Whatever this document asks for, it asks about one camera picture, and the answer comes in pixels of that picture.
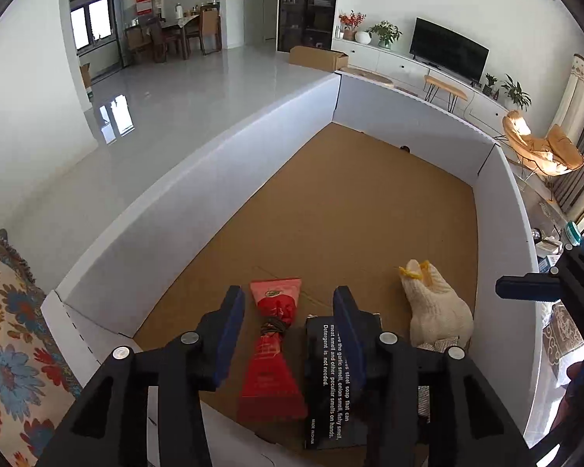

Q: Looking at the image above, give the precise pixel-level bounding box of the brown cardboard box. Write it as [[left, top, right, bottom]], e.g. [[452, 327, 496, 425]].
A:
[[289, 45, 350, 73]]

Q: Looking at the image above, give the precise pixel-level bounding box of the white television cabinet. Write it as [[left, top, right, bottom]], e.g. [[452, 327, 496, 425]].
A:
[[331, 36, 513, 123]]

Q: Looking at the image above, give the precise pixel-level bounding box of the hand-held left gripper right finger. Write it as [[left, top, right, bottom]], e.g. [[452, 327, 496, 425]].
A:
[[332, 285, 534, 467]]

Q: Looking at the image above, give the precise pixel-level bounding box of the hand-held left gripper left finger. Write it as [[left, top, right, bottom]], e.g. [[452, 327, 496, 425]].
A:
[[36, 284, 246, 467]]

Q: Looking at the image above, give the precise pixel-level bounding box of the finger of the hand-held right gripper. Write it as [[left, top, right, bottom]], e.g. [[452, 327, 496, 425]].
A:
[[495, 273, 563, 303]]

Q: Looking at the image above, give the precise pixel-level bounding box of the round beige stool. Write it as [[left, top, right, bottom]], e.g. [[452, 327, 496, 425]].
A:
[[349, 68, 396, 90]]

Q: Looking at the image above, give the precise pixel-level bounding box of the white cardboard box container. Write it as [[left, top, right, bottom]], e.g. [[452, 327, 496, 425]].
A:
[[41, 70, 547, 467]]

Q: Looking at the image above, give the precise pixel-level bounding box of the wooden bench with metal legs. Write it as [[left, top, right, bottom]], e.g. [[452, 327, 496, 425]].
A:
[[423, 75, 468, 113]]

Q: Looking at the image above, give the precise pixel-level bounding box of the black flat television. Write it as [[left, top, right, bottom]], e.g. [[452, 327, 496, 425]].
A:
[[409, 17, 491, 84]]

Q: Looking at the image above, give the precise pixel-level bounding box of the white plush chicken toy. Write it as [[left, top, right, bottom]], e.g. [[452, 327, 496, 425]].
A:
[[398, 259, 474, 349]]

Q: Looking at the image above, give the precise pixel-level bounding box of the orange lounge chair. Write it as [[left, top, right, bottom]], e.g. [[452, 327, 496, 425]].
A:
[[501, 110, 584, 191]]

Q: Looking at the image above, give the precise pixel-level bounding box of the beige patterned curtain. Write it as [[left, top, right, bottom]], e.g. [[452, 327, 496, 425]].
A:
[[549, 53, 584, 147]]

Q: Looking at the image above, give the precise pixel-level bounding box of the floral printed blanket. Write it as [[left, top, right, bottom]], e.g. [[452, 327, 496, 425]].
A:
[[0, 229, 84, 467]]

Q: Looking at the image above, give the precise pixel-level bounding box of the dark glass display cabinet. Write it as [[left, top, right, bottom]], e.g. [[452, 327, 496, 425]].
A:
[[277, 0, 341, 54]]

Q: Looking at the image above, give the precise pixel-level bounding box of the leafy green potted plant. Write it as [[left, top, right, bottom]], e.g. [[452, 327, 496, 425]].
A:
[[500, 73, 533, 111]]

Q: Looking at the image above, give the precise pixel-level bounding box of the red flower bouquet in vase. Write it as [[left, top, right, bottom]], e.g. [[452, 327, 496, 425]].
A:
[[339, 10, 367, 42]]

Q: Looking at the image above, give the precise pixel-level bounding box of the red cosmetic tube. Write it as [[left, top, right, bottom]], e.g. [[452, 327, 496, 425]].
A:
[[237, 278, 309, 422]]

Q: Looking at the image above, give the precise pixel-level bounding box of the glass sliding door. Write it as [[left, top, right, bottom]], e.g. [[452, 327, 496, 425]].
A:
[[69, 0, 162, 77]]

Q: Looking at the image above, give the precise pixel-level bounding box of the black printed box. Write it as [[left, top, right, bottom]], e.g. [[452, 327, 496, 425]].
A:
[[304, 314, 385, 451]]

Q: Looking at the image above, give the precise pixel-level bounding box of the wooden dining table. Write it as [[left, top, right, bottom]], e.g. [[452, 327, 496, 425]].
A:
[[160, 13, 201, 60]]

